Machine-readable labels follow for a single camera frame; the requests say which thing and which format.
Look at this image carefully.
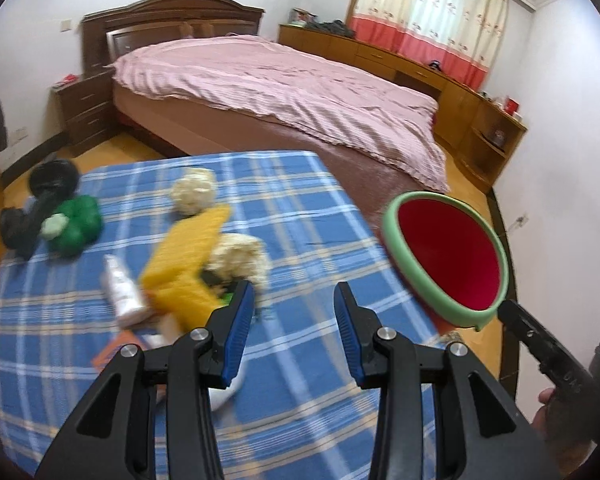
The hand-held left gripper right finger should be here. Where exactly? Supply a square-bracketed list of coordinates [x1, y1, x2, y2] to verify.
[333, 282, 563, 480]

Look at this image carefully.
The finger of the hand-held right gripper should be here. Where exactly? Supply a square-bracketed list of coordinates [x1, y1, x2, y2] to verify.
[497, 300, 593, 393]

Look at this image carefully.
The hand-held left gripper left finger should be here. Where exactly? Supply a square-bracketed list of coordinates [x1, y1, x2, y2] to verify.
[34, 280, 256, 480]

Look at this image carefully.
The white paper ball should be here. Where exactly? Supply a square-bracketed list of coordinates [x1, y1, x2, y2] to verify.
[207, 232, 271, 291]
[172, 167, 218, 218]

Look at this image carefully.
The red bowl with green rim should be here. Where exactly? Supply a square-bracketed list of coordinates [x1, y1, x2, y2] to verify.
[382, 191, 510, 333]

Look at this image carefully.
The person's right hand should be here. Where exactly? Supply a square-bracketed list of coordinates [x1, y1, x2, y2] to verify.
[531, 387, 556, 431]

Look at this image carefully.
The yellow cracker packet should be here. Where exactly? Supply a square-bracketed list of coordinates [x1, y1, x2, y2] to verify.
[139, 204, 233, 331]

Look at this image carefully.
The white plastic tube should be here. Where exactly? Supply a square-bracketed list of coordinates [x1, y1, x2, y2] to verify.
[101, 254, 148, 328]

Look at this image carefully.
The orange flat wrapper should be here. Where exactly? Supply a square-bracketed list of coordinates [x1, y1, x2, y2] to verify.
[92, 332, 148, 368]

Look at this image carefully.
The blue plaid cloth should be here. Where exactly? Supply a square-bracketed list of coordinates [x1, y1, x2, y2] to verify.
[0, 150, 448, 480]

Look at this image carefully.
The green and white lumpy toy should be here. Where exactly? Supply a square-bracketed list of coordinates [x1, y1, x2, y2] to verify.
[40, 195, 103, 258]

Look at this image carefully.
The black dumbbell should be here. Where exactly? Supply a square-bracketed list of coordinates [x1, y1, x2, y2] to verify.
[0, 160, 81, 261]

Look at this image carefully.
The pink striped bedspread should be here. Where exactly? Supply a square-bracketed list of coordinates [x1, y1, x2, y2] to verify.
[112, 35, 451, 193]

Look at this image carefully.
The dark wooden nightstand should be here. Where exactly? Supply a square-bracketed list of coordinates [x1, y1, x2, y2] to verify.
[50, 67, 118, 158]

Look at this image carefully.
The long wooden sideboard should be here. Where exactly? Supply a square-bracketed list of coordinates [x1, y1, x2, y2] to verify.
[278, 23, 528, 193]

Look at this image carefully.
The dark clothing pile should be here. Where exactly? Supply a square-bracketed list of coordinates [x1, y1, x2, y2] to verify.
[317, 19, 356, 38]

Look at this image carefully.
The dark wooden bed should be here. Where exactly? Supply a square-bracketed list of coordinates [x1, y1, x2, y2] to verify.
[81, 0, 396, 211]

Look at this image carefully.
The floral curtain with red hem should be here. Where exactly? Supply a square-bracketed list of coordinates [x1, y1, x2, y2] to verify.
[346, 0, 510, 92]

